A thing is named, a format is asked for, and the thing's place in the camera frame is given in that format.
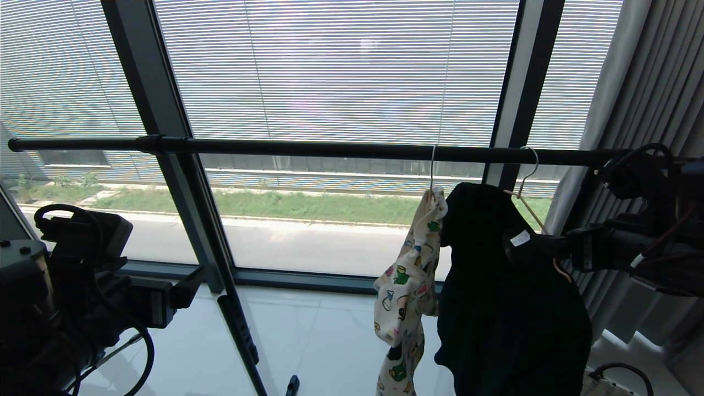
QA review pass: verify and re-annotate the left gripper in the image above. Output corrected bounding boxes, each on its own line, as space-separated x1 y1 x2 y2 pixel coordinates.
99 267 205 336

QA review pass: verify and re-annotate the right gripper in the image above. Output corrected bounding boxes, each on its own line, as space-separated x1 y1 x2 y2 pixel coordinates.
566 221 639 271

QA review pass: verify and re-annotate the black garment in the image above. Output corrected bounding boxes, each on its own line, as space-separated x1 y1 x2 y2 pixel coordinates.
434 183 593 396

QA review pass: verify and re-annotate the cream printed garment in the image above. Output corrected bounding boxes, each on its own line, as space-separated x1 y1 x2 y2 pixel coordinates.
374 187 449 396

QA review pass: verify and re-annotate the white laundry basket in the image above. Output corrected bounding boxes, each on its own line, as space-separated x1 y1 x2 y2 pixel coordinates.
582 363 655 396

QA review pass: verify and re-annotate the black clothes rack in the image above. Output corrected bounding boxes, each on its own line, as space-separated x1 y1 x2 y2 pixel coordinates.
8 135 633 396

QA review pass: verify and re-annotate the brown curtain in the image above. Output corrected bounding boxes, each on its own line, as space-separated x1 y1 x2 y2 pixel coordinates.
544 0 704 396

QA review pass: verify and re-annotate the window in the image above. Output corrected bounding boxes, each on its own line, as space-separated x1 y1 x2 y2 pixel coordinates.
0 0 625 295

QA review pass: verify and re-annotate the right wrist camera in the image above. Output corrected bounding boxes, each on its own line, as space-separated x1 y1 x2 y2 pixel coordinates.
594 143 683 201

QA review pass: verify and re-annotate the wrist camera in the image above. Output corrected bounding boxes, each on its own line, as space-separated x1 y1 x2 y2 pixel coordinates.
594 143 683 201
34 203 134 270

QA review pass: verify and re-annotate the black cable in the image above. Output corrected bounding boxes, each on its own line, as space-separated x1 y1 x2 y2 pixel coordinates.
122 323 156 396

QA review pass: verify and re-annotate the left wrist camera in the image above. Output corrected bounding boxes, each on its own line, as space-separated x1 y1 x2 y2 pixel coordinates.
34 203 134 270

